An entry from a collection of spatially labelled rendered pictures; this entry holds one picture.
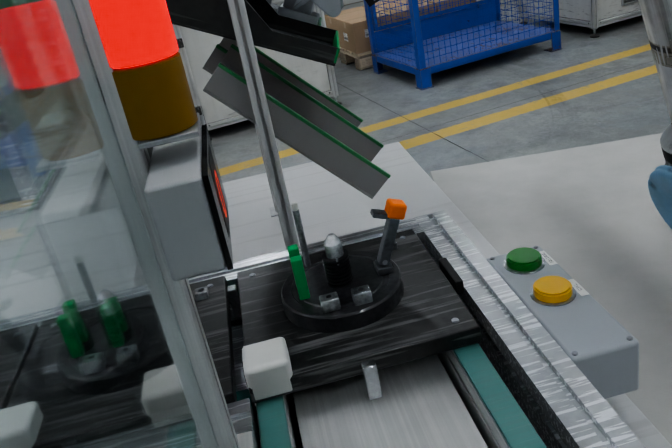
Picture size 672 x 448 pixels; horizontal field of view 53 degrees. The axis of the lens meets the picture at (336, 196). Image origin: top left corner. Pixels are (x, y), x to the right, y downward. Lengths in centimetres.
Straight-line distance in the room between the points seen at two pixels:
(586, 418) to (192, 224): 37
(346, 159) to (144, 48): 53
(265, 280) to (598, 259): 47
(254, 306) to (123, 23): 44
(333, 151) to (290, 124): 7
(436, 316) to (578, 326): 14
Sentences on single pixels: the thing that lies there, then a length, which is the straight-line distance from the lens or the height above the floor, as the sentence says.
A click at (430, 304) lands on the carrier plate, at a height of 97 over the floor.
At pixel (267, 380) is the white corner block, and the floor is 97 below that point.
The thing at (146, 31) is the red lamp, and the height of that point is 133.
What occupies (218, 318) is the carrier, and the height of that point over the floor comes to 97.
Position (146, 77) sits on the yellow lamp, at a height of 130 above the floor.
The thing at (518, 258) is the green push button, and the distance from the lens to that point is 81.
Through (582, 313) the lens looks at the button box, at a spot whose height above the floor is 96.
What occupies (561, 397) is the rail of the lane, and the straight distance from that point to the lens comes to 64.
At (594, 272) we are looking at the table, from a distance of 99.
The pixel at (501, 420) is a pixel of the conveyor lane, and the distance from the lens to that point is 64.
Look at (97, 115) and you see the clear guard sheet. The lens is 44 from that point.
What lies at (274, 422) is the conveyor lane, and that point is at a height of 95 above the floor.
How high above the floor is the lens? 139
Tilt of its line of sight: 24 degrees down
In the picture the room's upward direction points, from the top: 11 degrees counter-clockwise
